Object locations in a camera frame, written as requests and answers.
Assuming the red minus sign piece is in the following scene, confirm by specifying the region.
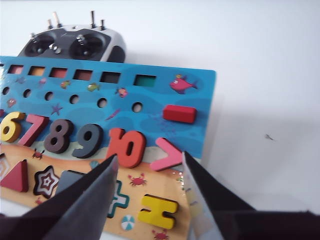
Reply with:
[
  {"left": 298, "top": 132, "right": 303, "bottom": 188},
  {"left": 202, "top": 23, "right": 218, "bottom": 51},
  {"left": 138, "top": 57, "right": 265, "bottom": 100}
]
[{"left": 162, "top": 104, "right": 197, "bottom": 125}]

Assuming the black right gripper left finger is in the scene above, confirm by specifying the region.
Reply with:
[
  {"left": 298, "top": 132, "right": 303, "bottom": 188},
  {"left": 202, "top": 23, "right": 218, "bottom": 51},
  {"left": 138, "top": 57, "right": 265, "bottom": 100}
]
[{"left": 17, "top": 154, "right": 119, "bottom": 240}]

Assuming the red number seven piece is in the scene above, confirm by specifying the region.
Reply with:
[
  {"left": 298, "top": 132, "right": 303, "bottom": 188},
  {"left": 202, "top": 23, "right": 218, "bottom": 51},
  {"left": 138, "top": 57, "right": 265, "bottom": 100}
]
[{"left": 17, "top": 113, "right": 50, "bottom": 148}]

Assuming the dark grey number nine piece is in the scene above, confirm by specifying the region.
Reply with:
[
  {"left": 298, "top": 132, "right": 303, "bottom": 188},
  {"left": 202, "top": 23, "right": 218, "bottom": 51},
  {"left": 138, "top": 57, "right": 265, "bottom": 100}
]
[{"left": 72, "top": 123, "right": 104, "bottom": 160}]

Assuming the yellow equals sign piece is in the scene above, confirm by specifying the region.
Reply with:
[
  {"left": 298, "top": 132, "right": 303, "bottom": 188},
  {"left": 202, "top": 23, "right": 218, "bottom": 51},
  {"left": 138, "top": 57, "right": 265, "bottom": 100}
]
[{"left": 137, "top": 194, "right": 179, "bottom": 230}]

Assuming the silver black radio remote controller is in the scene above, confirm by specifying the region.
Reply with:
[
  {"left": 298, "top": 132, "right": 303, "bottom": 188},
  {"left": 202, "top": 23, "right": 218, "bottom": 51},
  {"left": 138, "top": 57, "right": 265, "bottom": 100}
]
[{"left": 17, "top": 10, "right": 127, "bottom": 64}]

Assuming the red triangle block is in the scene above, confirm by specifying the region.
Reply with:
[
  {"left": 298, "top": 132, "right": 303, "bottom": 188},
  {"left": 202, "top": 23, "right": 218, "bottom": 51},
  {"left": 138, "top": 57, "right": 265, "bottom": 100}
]
[{"left": 0, "top": 159, "right": 29, "bottom": 193}]

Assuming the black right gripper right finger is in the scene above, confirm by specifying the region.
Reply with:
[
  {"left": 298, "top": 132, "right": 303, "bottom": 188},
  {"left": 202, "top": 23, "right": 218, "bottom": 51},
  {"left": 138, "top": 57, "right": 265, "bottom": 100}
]
[{"left": 181, "top": 151, "right": 256, "bottom": 240}]

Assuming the orange number ten piece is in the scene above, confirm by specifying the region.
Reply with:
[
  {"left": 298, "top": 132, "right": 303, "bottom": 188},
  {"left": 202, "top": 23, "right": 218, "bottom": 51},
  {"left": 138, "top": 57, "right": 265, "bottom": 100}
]
[{"left": 106, "top": 127, "right": 147, "bottom": 169}]

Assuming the brown number eight piece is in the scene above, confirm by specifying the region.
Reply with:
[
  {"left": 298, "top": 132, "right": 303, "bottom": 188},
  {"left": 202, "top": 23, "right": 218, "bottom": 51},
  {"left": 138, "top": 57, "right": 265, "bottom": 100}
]
[{"left": 43, "top": 118, "right": 75, "bottom": 155}]

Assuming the wooden number shape puzzle board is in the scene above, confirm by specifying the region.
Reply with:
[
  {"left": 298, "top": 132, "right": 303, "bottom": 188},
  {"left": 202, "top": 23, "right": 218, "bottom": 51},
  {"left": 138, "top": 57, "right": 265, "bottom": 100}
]
[{"left": 0, "top": 55, "right": 217, "bottom": 240}]

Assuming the yellow number six piece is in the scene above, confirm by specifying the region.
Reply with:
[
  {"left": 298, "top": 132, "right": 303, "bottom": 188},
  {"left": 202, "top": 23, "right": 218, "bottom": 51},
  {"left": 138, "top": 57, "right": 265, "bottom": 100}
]
[{"left": 0, "top": 111, "right": 27, "bottom": 144}]

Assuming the pink greater-than sign piece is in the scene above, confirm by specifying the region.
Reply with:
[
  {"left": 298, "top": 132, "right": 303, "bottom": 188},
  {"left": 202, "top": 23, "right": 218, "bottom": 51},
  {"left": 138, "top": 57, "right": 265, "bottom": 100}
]
[{"left": 149, "top": 137, "right": 186, "bottom": 173}]

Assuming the dark blue square block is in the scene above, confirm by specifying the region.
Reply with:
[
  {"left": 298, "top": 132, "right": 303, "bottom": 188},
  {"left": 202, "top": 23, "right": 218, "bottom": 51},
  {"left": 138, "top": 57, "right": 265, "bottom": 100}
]
[{"left": 55, "top": 169, "right": 86, "bottom": 195}]

